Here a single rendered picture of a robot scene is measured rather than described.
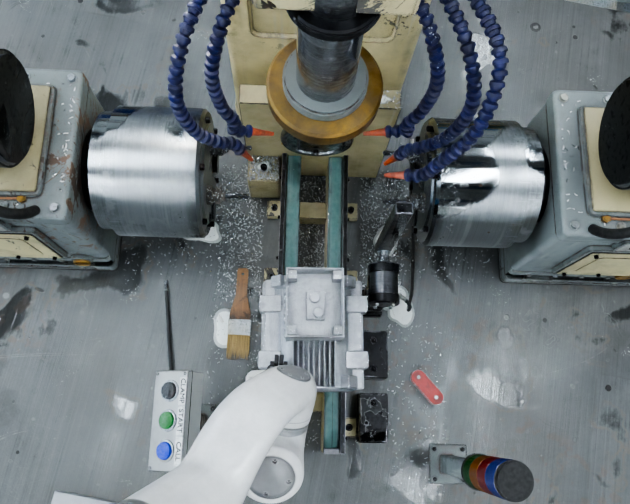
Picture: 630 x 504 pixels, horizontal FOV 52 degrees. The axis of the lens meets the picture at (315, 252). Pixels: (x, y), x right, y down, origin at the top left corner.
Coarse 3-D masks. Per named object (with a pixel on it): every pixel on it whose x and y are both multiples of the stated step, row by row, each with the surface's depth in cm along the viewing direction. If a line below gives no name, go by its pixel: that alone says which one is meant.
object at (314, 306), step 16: (288, 272) 110; (304, 272) 112; (320, 272) 112; (288, 288) 112; (304, 288) 112; (320, 288) 112; (336, 288) 113; (288, 304) 112; (304, 304) 112; (320, 304) 111; (336, 304) 112; (288, 320) 111; (304, 320) 111; (320, 320) 111; (336, 320) 111; (288, 336) 107; (304, 336) 107; (320, 336) 107; (336, 336) 107
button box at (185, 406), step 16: (160, 384) 113; (176, 384) 111; (192, 384) 112; (160, 400) 112; (176, 400) 111; (192, 400) 112; (176, 416) 110; (192, 416) 111; (160, 432) 111; (176, 432) 109; (192, 432) 111; (176, 448) 108; (160, 464) 109; (176, 464) 108
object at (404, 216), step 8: (400, 208) 103; (408, 208) 103; (392, 216) 105; (400, 216) 104; (408, 216) 104; (392, 224) 108; (400, 224) 108; (384, 232) 114; (392, 232) 112; (400, 232) 112; (384, 240) 117; (392, 240) 117; (376, 248) 124; (384, 248) 123; (392, 248) 123
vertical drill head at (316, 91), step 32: (320, 0) 73; (352, 0) 73; (288, 64) 96; (320, 64) 85; (352, 64) 87; (288, 96) 96; (320, 96) 93; (352, 96) 95; (288, 128) 97; (320, 128) 96; (352, 128) 97
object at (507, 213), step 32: (512, 128) 119; (416, 160) 125; (480, 160) 114; (512, 160) 115; (416, 192) 131; (448, 192) 114; (480, 192) 115; (512, 192) 115; (416, 224) 130; (448, 224) 118; (480, 224) 118; (512, 224) 118
